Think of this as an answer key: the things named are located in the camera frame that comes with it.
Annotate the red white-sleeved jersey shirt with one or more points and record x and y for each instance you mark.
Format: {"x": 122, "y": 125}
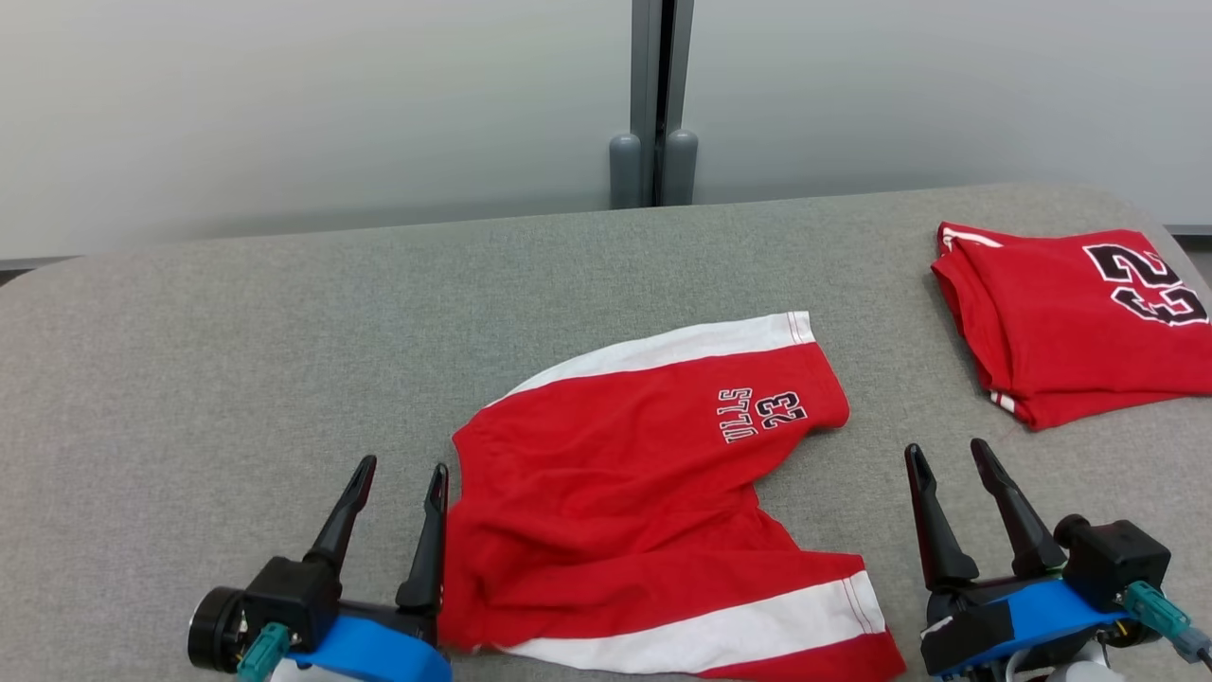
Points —
{"x": 1051, "y": 332}

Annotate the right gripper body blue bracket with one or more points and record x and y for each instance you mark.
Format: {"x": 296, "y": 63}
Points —
{"x": 1023, "y": 620}

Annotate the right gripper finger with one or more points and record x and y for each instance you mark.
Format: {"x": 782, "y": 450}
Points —
{"x": 1027, "y": 535}
{"x": 942, "y": 549}

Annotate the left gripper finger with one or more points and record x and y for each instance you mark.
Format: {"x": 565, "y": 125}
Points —
{"x": 426, "y": 568}
{"x": 341, "y": 530}

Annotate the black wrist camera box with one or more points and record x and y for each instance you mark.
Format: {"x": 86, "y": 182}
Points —
{"x": 1117, "y": 559}
{"x": 294, "y": 597}

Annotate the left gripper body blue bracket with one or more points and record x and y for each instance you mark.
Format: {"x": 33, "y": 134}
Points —
{"x": 379, "y": 654}

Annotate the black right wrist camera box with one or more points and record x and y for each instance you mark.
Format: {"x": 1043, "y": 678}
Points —
{"x": 1117, "y": 559}

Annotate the grey partition post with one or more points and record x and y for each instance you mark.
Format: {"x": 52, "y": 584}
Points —
{"x": 653, "y": 95}

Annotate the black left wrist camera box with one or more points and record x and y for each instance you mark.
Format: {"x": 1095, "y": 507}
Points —
{"x": 294, "y": 597}

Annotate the red white-striped shorts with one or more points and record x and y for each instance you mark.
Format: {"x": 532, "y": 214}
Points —
{"x": 615, "y": 493}

